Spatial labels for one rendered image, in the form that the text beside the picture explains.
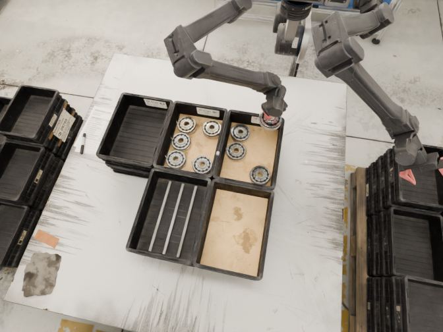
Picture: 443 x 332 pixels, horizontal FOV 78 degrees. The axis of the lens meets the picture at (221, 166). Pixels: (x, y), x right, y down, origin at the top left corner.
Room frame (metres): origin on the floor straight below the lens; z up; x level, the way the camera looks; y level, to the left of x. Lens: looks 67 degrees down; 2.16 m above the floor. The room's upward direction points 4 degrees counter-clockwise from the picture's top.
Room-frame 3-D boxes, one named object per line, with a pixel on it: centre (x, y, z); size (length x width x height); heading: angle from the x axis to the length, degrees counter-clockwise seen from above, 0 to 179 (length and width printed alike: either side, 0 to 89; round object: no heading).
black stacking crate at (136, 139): (0.77, 0.43, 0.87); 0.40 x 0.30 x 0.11; 164
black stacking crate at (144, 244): (0.30, 0.25, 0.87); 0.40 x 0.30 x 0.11; 164
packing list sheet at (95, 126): (0.91, 0.73, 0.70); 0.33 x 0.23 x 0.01; 165
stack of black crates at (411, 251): (0.13, -1.11, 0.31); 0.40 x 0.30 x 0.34; 165
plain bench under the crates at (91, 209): (0.56, 0.13, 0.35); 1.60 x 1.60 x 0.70; 75
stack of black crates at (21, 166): (0.79, 1.41, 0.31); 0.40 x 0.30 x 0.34; 165
